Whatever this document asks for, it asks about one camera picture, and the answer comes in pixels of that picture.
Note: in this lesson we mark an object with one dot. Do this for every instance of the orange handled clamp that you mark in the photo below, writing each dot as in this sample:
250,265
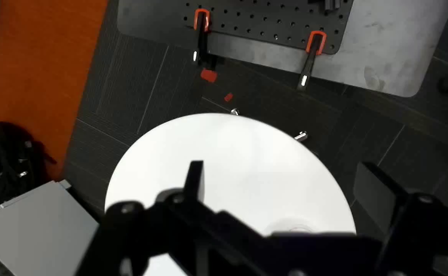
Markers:
313,47
201,26

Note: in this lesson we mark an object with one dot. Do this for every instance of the grey cabinet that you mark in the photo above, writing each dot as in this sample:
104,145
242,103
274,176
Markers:
44,231

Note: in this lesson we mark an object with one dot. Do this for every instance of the black backpack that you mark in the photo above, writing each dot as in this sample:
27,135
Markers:
21,161

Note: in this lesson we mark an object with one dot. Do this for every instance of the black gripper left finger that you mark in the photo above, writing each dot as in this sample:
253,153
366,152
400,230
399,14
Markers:
178,225

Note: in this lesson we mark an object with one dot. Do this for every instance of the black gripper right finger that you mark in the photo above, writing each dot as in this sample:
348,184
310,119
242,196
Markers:
412,224

